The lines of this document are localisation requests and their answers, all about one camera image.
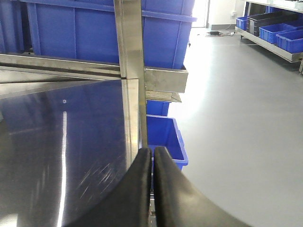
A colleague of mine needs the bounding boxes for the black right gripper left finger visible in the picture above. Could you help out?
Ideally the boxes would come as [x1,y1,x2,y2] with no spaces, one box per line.
[67,148,152,227]

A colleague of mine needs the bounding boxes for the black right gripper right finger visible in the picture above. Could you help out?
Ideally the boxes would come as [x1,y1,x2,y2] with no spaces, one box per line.
[153,147,248,227]

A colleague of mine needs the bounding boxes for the blue bin below table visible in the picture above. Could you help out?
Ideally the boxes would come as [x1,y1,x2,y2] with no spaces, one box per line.
[146,99,189,190]

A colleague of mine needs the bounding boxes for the large blue bin on rack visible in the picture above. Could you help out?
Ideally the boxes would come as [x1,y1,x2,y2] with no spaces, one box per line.
[0,0,196,69]

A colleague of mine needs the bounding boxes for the far small blue bin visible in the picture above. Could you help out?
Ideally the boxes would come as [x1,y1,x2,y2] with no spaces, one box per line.
[236,16,248,31]

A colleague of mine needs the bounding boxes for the blue bin on floor shelf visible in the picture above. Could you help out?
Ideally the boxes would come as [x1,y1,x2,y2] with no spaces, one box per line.
[259,20,303,44]

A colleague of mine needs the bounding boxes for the black tray on shelf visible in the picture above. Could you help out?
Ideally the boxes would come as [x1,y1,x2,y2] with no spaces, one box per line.
[246,11,299,36]

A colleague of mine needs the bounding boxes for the low steel floor shelf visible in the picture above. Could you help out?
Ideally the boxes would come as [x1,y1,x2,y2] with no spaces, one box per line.
[235,0,303,63]

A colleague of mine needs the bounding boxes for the stainless steel rack frame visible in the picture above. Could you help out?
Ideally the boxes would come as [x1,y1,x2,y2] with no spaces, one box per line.
[0,0,189,152]

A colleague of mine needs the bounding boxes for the cables on floor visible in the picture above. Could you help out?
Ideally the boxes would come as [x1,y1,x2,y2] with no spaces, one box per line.
[205,30,235,37]

